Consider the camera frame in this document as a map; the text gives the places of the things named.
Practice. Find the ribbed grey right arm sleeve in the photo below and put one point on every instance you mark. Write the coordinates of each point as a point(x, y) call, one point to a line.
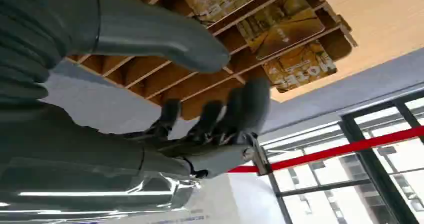
point(30, 33)

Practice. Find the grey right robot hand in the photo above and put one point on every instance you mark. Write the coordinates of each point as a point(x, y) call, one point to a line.
point(82, 162)

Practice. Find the black window frame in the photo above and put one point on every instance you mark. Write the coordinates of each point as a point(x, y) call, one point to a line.
point(374, 169)

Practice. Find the silver barrier post head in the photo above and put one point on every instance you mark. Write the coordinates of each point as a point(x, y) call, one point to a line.
point(261, 159)

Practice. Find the red barrier tape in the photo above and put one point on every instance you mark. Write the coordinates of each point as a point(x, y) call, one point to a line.
point(348, 147)

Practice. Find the wooden card box with dividers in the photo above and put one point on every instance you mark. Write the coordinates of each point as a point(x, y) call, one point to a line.
point(159, 79)

